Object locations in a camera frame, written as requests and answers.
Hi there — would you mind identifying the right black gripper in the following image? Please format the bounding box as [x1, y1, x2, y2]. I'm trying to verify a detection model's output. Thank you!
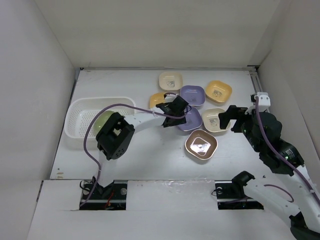
[218, 104, 262, 152]

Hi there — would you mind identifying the purple square plate front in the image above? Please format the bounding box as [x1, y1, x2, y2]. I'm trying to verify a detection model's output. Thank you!
[177, 106, 203, 132]

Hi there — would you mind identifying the purple square plate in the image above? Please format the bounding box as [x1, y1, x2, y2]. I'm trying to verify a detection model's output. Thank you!
[177, 106, 203, 132]
[180, 85, 206, 107]

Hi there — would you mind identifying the purple square plate back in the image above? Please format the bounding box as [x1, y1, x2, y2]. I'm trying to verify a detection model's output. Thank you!
[180, 85, 206, 107]

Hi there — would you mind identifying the yellow square plate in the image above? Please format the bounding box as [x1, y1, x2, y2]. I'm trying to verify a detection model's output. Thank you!
[149, 92, 174, 109]
[205, 80, 233, 104]

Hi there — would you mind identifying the cream square plate front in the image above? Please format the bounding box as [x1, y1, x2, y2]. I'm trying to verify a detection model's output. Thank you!
[201, 108, 231, 133]

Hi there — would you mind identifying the cream square plate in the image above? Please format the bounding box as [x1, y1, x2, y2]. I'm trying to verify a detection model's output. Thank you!
[201, 108, 231, 133]
[158, 71, 184, 92]

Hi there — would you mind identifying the cream square plate back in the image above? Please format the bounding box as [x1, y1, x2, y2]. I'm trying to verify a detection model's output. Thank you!
[158, 71, 184, 92]

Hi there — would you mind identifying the brown square plate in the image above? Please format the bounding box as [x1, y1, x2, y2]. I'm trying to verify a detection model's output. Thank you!
[184, 129, 219, 161]

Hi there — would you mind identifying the green square plate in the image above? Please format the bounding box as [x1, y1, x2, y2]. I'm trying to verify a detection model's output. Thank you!
[93, 110, 114, 134]

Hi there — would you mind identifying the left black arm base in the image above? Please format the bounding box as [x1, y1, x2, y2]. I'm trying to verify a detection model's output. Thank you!
[79, 180, 128, 211]

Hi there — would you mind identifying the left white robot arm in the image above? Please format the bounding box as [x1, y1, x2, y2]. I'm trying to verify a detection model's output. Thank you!
[92, 94, 191, 199]

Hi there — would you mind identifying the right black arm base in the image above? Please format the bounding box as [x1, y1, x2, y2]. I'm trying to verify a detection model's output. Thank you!
[211, 180, 264, 210]

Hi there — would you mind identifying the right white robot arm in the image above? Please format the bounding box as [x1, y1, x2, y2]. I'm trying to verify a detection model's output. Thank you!
[218, 104, 320, 240]

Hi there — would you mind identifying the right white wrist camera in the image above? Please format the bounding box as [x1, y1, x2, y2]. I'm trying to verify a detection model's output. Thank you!
[246, 92, 271, 114]

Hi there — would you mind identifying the aluminium rail right edge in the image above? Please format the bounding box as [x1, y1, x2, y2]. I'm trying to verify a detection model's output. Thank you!
[247, 65, 263, 93]

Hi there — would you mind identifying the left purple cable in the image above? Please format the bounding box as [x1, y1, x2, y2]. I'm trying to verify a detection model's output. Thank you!
[79, 92, 193, 208]

